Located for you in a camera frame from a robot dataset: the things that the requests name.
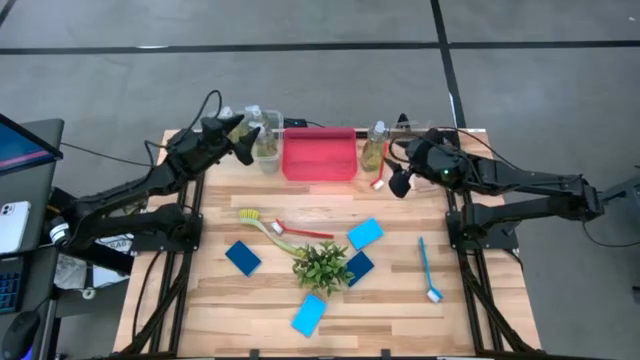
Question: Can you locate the black computer monitor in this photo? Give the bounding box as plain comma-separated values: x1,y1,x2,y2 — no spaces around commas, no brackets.
0,112,65,176

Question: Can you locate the clear plastic organizer bin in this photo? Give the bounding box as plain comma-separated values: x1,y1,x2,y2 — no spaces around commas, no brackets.
387,122,459,194

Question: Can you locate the black aluminium table frame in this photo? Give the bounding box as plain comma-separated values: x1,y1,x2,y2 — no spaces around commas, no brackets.
114,128,541,359

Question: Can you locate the black floor cable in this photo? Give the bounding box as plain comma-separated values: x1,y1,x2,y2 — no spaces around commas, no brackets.
60,141,159,168
449,127,541,176
581,219,640,249

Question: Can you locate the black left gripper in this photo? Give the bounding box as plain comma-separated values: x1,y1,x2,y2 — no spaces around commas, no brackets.
167,114,262,174

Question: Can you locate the green dish brush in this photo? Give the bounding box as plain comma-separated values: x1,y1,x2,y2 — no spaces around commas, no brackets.
237,208,306,257

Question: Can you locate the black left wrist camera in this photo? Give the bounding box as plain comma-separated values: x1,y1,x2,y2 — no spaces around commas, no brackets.
192,132,216,156

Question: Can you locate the black computer keyboard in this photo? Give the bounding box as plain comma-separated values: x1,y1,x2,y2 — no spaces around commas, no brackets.
0,257,26,314

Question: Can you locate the dark grey desk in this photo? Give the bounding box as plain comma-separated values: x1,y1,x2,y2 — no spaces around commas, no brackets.
0,118,66,360

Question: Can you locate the blue scrub sponge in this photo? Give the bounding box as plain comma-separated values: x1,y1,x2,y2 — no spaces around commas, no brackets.
224,240,263,277
344,250,376,289
291,293,328,338
346,217,385,251

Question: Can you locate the green plant in white pot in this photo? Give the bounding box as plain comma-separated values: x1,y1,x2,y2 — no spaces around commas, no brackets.
291,240,355,297

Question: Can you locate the white plastic bag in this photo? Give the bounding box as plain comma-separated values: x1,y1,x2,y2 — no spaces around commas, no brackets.
53,234,135,291

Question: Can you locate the red plastic tray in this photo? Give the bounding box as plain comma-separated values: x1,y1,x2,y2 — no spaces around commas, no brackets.
281,126,359,182

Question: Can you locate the blue white-bristle brush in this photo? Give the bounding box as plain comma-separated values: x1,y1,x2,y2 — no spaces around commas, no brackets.
418,237,444,304

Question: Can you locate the clear rectangular plastic bin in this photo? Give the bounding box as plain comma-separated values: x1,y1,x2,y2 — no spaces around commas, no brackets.
205,108,285,175

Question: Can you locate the red white-bristle brush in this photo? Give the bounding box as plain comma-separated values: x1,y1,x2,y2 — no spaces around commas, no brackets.
270,218,335,240
369,141,390,191

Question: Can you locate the black office chair base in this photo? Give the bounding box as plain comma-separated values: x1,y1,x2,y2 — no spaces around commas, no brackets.
599,172,640,206

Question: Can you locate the black computer mouse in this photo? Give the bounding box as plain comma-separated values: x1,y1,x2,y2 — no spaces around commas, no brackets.
0,309,42,360

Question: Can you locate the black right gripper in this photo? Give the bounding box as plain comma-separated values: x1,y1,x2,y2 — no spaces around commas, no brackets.
382,130,471,200

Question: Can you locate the white smartphone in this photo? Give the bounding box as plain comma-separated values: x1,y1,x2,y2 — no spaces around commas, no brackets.
0,200,32,255

